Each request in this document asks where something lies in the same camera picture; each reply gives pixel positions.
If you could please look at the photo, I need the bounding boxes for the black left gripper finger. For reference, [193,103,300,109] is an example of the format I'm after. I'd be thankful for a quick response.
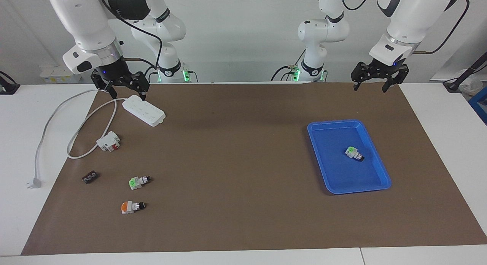
[382,67,409,93]
[351,62,370,91]

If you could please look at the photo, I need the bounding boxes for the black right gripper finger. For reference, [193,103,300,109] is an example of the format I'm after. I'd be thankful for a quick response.
[91,72,118,99]
[131,71,149,101]

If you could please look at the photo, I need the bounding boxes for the green selector switch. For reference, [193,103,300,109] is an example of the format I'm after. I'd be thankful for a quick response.
[345,146,365,162]
[129,176,151,190]

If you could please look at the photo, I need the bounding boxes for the white power strip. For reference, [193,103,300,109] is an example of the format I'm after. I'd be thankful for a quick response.
[122,95,166,127]

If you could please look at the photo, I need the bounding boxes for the white and red contact block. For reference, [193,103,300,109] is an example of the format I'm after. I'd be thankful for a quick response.
[96,131,121,152]

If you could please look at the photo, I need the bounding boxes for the black stand pole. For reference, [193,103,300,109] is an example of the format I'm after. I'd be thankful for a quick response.
[443,52,487,92]

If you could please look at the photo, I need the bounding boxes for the clear plastic bag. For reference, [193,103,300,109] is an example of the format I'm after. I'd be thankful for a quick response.
[458,69,484,96]

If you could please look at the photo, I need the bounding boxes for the blue crate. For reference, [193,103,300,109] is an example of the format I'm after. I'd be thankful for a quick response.
[468,86,487,125]

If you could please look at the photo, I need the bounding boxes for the black clamp base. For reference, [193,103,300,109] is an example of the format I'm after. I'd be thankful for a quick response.
[0,71,20,95]

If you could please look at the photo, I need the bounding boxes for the blue plastic tray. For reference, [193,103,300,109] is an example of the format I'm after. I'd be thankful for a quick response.
[307,119,392,195]

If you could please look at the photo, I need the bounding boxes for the brown table mat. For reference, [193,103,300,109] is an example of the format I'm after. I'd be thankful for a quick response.
[21,82,487,256]

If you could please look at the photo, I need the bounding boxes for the black right base cable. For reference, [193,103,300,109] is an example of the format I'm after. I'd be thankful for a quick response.
[142,65,158,84]

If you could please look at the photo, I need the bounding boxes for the black base cable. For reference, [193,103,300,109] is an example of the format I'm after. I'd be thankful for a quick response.
[271,48,307,82]
[142,65,158,84]

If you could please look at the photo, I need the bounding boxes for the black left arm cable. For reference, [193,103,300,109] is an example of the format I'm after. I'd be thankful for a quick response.
[413,0,470,55]

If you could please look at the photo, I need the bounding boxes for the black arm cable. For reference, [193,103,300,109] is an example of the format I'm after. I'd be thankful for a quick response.
[98,0,164,70]
[413,0,470,55]

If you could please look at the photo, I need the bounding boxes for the white boxes by wall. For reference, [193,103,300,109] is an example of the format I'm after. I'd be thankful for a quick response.
[39,65,81,84]

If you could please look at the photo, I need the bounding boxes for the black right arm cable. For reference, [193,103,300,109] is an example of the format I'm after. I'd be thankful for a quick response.
[98,0,164,70]

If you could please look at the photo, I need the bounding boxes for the black left base cable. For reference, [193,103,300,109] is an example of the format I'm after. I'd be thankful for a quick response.
[271,48,307,82]

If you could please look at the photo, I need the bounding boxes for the white power cord with plug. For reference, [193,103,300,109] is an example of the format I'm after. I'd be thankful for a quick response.
[27,89,128,189]

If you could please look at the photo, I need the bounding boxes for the orange selector switch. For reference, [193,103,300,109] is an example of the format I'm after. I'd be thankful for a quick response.
[121,200,147,214]

